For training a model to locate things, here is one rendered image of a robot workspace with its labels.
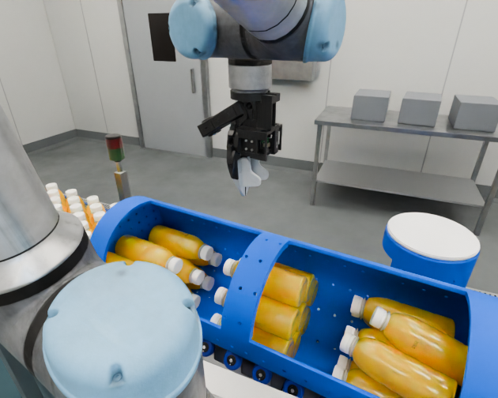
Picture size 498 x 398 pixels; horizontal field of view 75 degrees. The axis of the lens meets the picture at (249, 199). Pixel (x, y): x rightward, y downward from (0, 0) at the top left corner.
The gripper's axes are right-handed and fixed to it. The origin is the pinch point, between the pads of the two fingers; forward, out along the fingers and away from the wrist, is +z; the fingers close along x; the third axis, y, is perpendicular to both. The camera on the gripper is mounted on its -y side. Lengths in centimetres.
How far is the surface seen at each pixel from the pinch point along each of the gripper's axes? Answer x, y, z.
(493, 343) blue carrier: -6.8, 46.9, 12.3
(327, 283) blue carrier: 12.0, 18.2, 28.0
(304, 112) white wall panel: 326, -94, 59
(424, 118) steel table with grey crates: 263, 34, 39
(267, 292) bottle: -5.3, 9.1, 20.3
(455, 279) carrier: 45, 50, 39
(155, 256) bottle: -6.6, -21.2, 20.7
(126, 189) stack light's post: 35, -77, 33
